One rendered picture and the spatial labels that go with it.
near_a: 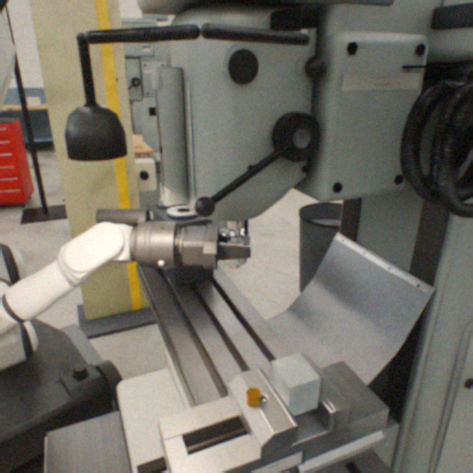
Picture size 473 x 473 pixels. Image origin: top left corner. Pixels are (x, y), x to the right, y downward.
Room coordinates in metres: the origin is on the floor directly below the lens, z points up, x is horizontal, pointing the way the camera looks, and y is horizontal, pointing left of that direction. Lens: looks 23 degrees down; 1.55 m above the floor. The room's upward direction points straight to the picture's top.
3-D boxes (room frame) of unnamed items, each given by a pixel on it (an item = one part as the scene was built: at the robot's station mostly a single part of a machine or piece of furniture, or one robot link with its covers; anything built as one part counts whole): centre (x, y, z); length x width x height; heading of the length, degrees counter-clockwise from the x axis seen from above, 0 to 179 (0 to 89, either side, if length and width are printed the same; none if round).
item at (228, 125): (0.67, 0.00, 1.47); 0.21 x 0.19 x 0.32; 23
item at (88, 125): (0.49, 0.17, 1.48); 0.07 x 0.07 x 0.06
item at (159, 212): (1.07, 0.17, 1.09); 0.22 x 0.12 x 0.20; 30
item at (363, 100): (0.75, -0.18, 1.47); 0.24 x 0.19 x 0.26; 23
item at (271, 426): (0.44, -0.04, 1.08); 0.12 x 0.06 x 0.04; 22
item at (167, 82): (0.63, 0.10, 1.45); 0.04 x 0.04 x 0.21; 23
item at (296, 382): (0.46, -0.09, 1.10); 0.06 x 0.05 x 0.06; 22
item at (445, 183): (0.60, -0.32, 1.45); 0.18 x 0.16 x 0.21; 113
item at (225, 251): (0.64, 0.00, 1.24); 0.06 x 0.02 x 0.03; 90
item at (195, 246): (0.67, 0.09, 1.24); 0.13 x 0.12 x 0.10; 0
